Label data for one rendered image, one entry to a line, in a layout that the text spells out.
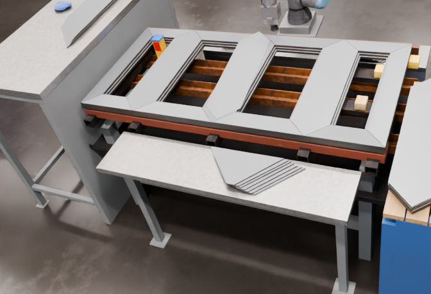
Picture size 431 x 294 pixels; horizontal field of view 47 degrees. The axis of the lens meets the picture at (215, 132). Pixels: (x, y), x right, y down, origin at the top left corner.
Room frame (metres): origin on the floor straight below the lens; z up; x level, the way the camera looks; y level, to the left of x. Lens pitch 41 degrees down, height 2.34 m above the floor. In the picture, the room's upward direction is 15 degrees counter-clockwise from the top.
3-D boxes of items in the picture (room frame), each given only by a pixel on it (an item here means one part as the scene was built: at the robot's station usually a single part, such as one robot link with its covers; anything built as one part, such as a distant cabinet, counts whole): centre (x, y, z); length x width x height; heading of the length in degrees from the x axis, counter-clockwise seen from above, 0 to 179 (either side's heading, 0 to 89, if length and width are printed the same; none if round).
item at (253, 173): (1.48, -0.10, 0.77); 0.45 x 0.20 x 0.04; 56
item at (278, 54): (2.40, -0.65, 0.67); 1.30 x 0.20 x 0.03; 56
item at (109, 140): (2.20, 0.57, 0.34); 0.06 x 0.06 x 0.68; 56
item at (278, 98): (2.10, -0.21, 0.70); 1.66 x 0.08 x 0.05; 56
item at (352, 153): (1.81, -0.02, 0.79); 1.56 x 0.09 x 0.06; 56
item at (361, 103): (1.70, -0.69, 0.79); 0.06 x 0.05 x 0.04; 146
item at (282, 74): (2.27, -0.32, 0.70); 1.66 x 0.08 x 0.05; 56
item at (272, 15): (2.30, -0.44, 1.03); 0.10 x 0.09 x 0.16; 148
